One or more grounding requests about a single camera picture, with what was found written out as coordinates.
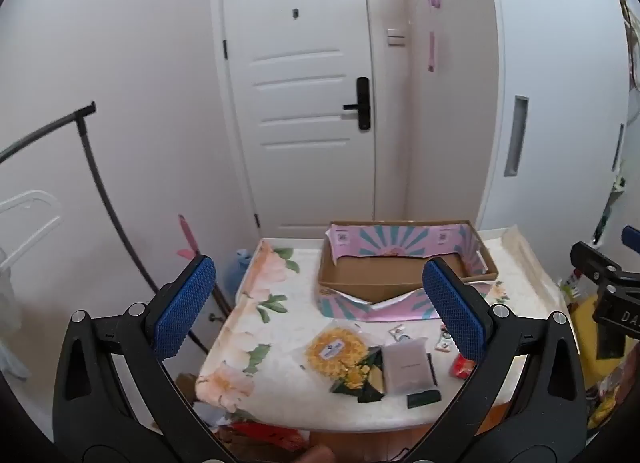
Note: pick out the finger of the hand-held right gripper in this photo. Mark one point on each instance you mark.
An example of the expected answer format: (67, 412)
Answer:
(631, 235)
(600, 263)

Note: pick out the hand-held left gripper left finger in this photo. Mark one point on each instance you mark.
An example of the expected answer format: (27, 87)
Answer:
(185, 308)

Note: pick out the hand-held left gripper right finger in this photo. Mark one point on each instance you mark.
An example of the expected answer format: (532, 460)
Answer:
(452, 310)

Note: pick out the small white snack packet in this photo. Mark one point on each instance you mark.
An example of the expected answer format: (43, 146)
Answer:
(443, 346)
(398, 333)

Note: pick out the printed cardboard box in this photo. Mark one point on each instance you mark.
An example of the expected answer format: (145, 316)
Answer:
(390, 275)

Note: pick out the grey snack packet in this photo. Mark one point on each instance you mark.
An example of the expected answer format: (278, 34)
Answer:
(405, 365)

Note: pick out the black leaf-print snack packet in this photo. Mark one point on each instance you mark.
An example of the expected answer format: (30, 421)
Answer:
(367, 390)

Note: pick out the yellow snack bag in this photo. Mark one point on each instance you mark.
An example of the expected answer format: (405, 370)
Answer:
(335, 350)

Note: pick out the red snack packet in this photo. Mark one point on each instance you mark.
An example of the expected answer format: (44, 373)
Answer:
(461, 368)

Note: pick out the dark green snack packet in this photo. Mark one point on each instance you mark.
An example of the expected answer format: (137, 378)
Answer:
(424, 399)

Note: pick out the floral tablecloth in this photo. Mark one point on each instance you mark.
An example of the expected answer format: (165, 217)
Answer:
(280, 323)

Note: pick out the white wardrobe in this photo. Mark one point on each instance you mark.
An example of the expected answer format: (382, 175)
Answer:
(560, 93)

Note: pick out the white door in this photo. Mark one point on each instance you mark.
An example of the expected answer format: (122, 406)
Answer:
(300, 93)

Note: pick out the pink wall strip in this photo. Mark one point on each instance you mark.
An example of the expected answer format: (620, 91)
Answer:
(431, 52)

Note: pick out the white light switch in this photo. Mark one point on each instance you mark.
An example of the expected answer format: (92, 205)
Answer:
(396, 37)

